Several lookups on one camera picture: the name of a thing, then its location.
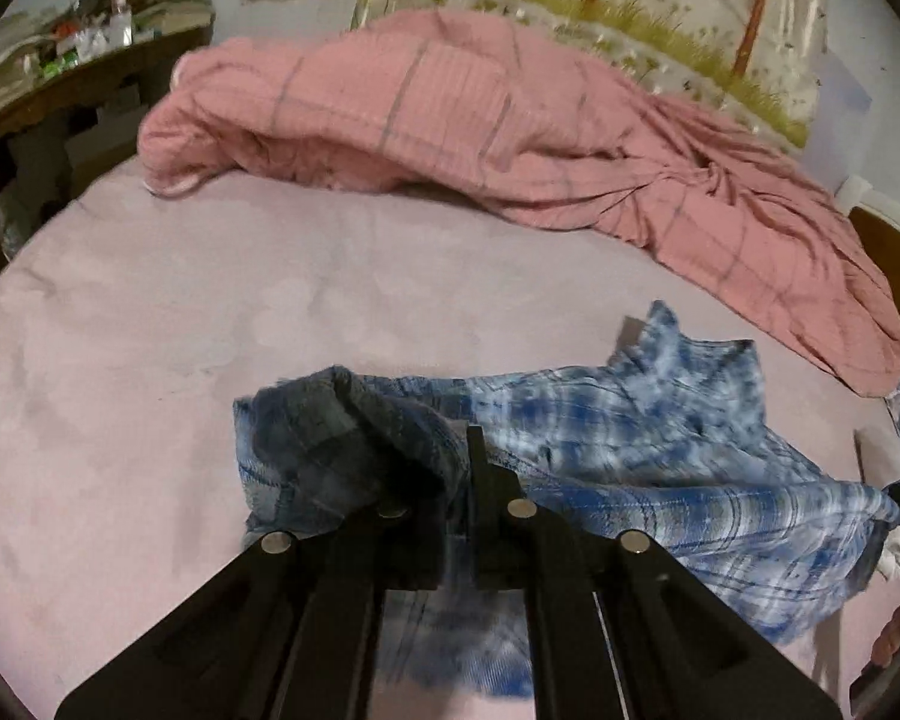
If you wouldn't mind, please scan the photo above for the brown wooden desk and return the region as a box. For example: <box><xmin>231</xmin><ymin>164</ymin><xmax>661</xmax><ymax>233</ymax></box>
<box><xmin>0</xmin><ymin>0</ymin><xmax>215</xmax><ymax>275</ymax></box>

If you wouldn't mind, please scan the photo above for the blue white plaid shirt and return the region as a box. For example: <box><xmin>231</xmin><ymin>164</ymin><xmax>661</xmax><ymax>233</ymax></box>
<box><xmin>233</xmin><ymin>302</ymin><xmax>900</xmax><ymax>699</ymax></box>

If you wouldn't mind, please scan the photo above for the white folded garment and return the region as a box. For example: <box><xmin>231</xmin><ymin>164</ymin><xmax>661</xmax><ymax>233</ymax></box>
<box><xmin>854</xmin><ymin>426</ymin><xmax>900</xmax><ymax>580</ymax></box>

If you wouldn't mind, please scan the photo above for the pink bed sheet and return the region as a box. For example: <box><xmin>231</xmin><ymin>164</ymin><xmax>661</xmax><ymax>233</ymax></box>
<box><xmin>0</xmin><ymin>163</ymin><xmax>752</xmax><ymax>718</ymax></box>

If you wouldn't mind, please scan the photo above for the pink plaid quilt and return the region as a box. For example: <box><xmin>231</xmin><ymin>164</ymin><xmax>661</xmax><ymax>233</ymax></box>
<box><xmin>137</xmin><ymin>8</ymin><xmax>900</xmax><ymax>397</ymax></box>

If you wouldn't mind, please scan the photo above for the clutter on desk top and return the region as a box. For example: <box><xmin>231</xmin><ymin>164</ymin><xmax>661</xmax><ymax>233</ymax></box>
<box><xmin>0</xmin><ymin>0</ymin><xmax>214</xmax><ymax>88</ymax></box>

